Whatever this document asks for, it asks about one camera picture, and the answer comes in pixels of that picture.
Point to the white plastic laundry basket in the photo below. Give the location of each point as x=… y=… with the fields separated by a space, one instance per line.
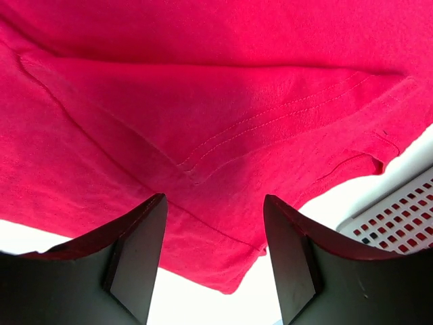
x=400 y=222

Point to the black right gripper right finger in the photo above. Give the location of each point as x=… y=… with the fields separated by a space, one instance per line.
x=323 y=277

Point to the crimson red t shirt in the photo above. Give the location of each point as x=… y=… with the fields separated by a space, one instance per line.
x=214 y=103

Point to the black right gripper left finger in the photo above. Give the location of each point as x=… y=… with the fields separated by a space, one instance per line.
x=105 y=276

